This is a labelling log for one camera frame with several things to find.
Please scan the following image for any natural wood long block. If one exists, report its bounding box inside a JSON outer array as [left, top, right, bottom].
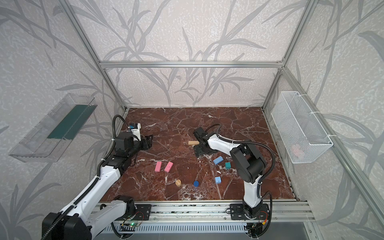
[[188, 141, 200, 146]]

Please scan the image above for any pink block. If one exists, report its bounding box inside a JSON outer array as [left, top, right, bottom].
[[155, 161, 162, 173], [164, 162, 174, 173]]

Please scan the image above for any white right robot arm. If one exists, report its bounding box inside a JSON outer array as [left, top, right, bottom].
[[193, 128, 276, 219]]

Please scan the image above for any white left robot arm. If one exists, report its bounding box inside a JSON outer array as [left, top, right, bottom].
[[42, 132, 153, 240]]

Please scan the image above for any light blue long block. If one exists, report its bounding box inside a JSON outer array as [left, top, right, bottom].
[[213, 156, 224, 165]]

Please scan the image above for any light blue cube block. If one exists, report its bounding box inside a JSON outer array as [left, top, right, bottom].
[[215, 177, 222, 184]]

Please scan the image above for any natural wood cylinder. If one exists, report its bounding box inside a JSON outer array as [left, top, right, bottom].
[[175, 180, 182, 187]]

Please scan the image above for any pink object in basket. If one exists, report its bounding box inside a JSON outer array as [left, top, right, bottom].
[[292, 144, 305, 159]]

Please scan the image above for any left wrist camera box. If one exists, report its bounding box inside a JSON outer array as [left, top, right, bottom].
[[128, 123, 141, 141]]

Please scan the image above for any clear plastic wall tray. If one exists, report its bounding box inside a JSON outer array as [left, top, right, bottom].
[[9, 94, 98, 163]]

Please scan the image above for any white wire mesh basket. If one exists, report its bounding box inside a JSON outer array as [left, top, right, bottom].
[[271, 91, 333, 164]]

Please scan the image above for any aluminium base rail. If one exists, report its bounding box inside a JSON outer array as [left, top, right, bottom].
[[89, 200, 316, 224]]

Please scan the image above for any aluminium enclosure frame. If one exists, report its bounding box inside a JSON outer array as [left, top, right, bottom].
[[59, 1, 384, 224]]

